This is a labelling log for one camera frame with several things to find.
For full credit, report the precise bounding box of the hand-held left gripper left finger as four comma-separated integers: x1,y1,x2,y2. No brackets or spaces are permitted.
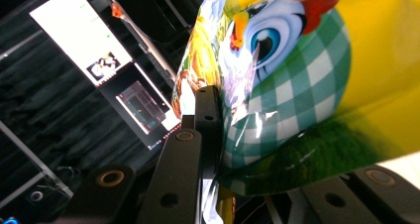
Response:
137,84,223,224

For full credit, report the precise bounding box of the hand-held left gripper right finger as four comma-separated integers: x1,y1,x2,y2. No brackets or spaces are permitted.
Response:
298,166,420,224

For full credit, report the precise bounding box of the yellow green snack bag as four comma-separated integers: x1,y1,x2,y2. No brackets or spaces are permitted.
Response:
171,0,420,224

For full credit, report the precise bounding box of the dark screen monitor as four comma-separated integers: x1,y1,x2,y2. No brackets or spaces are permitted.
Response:
98,62,182,151

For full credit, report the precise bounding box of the grey metal stand pole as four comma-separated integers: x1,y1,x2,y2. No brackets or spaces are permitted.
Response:
97,0,177,83

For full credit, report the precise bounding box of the dark curtain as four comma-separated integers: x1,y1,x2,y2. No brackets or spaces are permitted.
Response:
0,19,166,172

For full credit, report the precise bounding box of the bright white monitor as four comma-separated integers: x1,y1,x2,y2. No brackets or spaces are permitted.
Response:
29,0,134,88

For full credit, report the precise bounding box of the orange clip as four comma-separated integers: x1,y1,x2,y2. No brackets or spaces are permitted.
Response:
110,2,125,20

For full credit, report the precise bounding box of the grey metal frame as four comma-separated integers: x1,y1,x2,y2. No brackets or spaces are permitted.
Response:
0,119,74,208

